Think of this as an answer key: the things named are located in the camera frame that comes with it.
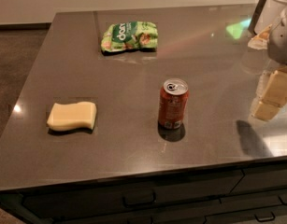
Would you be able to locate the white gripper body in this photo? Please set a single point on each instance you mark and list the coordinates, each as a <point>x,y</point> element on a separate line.
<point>281,41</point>

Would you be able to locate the dark drawer front left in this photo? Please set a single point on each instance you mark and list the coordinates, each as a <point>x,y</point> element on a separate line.
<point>115,199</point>

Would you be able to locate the orange soda can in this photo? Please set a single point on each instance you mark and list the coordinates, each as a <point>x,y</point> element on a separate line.
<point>174,95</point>

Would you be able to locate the black drawer handle right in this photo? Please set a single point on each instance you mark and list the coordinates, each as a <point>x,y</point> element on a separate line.
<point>264,217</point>

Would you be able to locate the green rice chip bag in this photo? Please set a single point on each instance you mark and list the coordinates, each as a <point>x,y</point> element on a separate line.
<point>132,35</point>

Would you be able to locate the yellow sponge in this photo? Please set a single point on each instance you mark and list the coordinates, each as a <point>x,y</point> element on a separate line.
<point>72,116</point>

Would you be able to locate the dark lower drawer front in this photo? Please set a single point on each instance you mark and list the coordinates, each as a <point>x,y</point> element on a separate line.
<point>228,218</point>

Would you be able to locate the black drawer handle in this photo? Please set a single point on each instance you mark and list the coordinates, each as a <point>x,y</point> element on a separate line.
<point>136,199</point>
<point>264,217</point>

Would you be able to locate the black drawer handle left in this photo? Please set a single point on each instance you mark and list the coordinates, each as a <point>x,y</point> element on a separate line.
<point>136,199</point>

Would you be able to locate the dark drawer front right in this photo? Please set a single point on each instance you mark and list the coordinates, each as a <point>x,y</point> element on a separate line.
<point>262,178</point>

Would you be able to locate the dark drawer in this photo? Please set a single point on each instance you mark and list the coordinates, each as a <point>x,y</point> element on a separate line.
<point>262,178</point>
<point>228,218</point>
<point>115,199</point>

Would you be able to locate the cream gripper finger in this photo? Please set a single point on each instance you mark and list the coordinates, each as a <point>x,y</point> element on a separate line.
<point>275,92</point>
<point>264,111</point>

